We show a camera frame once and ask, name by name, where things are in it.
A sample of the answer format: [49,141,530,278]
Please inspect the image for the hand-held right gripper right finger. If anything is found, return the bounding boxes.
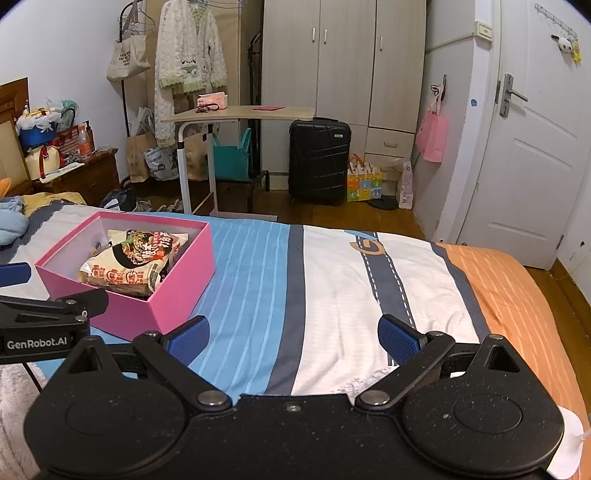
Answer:
[355,314,536,411]

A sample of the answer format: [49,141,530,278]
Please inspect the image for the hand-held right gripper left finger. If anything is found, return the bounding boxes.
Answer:
[48,315,233,414]

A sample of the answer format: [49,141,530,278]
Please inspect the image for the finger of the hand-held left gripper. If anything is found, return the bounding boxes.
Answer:
[0,288,110,329]
[0,262,32,288]

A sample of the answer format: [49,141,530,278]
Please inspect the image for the light blue cloth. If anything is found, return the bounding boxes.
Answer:
[0,196,31,245]

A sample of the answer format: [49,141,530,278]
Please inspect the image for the yellow cloth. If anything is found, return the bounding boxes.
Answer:
[23,191,86,217]

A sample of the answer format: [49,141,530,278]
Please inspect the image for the black floor bag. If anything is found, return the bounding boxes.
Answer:
[99,187,138,212]

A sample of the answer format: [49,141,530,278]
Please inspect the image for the white papers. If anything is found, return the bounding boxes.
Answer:
[46,161,86,183]

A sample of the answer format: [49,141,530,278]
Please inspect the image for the cream box red ribbon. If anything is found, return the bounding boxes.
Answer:
[24,143,63,181]

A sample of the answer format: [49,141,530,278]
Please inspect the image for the wooden nightstand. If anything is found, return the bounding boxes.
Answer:
[32,148,121,206]

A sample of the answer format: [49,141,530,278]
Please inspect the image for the red printed bag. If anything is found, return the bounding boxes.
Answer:
[55,124,93,162]

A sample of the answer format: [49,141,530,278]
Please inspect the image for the flower bouquet blue bucket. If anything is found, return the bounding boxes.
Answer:
[16,106,61,151]

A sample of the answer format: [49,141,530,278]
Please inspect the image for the brown paper bag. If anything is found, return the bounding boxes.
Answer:
[127,131,155,183]
[185,127,215,182]

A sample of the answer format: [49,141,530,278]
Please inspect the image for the orange bottle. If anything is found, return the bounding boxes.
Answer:
[76,124,95,155]

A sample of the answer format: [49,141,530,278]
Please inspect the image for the white pink plastic bag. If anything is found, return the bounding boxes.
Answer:
[397,158,414,210]

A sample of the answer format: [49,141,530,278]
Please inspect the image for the white printed plastic bag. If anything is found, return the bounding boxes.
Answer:
[144,147,180,181]

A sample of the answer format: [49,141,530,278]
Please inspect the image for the colourful gift bag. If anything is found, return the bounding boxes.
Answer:
[347,154,384,203]

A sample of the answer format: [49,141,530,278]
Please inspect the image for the teal plastic bag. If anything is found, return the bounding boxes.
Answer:
[45,97,79,125]

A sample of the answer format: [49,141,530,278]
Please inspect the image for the wooden headboard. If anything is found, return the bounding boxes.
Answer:
[0,76,28,195]

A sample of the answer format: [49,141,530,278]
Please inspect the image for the white paper bag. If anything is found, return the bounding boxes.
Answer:
[134,107,155,137]

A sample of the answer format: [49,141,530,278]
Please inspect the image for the black suitcase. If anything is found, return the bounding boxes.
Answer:
[288,117,352,206]

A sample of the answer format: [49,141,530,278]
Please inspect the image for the white round object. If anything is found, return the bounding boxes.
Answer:
[547,405,586,480]

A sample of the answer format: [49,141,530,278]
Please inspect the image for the white cabinet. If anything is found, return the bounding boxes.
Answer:
[434,0,591,271]

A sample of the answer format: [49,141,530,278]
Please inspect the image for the pink gift bag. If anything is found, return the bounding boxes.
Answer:
[416,111,450,163]

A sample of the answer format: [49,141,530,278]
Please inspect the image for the black clothes rack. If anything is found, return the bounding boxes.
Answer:
[117,0,158,137]

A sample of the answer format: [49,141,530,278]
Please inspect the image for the wooden mobile table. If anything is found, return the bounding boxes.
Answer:
[160,105,315,222]

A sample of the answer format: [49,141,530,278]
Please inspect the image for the pink tissue box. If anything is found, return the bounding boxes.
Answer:
[196,91,229,109]

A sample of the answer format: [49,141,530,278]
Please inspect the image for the canvas tote bag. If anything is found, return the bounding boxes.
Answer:
[107,39,152,83]

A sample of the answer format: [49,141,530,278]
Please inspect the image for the fluffy white green cardigan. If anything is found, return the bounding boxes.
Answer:
[154,0,228,141]

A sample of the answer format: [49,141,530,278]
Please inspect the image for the white wardrobe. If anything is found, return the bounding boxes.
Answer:
[261,0,428,192]

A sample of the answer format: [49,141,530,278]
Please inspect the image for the beige fabric closet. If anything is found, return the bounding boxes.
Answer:
[143,0,264,139]

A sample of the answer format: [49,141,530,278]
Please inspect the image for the small plush toy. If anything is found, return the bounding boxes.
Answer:
[556,34,583,63]

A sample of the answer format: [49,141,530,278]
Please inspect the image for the metal door handle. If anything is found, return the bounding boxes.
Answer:
[499,74,529,117]

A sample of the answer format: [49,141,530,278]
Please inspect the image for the wall hook rack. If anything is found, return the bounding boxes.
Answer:
[534,4,580,40]

